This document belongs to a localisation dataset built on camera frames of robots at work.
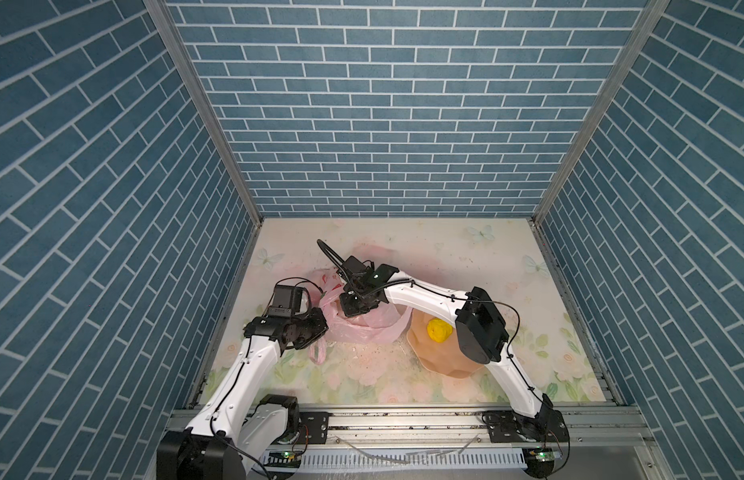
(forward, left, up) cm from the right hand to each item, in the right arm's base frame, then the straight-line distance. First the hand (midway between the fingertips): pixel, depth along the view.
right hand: (340, 309), depth 88 cm
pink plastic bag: (-4, -13, -1) cm, 13 cm away
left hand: (-6, +1, +3) cm, 7 cm away
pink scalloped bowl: (-8, -26, -4) cm, 28 cm away
